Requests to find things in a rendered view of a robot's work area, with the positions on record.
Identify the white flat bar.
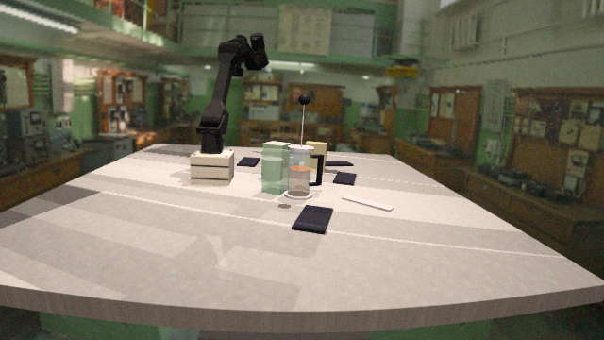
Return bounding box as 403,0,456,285
342,195,394,212

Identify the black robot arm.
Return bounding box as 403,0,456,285
196,33,269,154

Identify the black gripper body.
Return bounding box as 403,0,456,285
232,34,246,77

